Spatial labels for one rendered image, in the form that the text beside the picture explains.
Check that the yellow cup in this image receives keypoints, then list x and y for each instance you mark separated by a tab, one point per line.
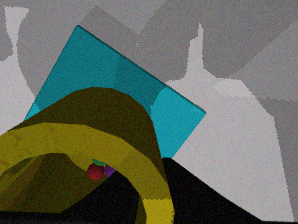
44	159

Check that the dark red ball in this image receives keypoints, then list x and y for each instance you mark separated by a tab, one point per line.
95	172

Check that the green marble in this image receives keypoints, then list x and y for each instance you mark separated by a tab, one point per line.
99	163

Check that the purple marble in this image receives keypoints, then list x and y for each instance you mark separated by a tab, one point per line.
109	170

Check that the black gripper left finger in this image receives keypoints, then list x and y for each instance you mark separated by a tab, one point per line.
115	201

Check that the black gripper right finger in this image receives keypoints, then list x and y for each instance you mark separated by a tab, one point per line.
197	203

